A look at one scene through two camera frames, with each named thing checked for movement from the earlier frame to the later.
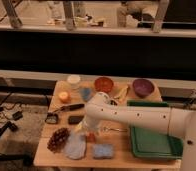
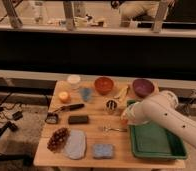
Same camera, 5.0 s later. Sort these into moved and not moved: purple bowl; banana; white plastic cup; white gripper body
Moved: white gripper body
Not moved: white plastic cup; banana; purple bowl
